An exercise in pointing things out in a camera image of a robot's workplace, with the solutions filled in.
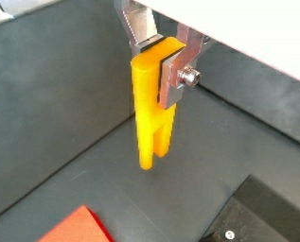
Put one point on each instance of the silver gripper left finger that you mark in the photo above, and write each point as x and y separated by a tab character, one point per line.
140	26

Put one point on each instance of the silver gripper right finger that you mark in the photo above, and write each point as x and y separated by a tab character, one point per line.
179	72

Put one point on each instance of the yellow square-circle peg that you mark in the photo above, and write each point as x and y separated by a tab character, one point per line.
153	120

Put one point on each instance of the red shape-sorting board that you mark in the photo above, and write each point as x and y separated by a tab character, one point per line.
80	227

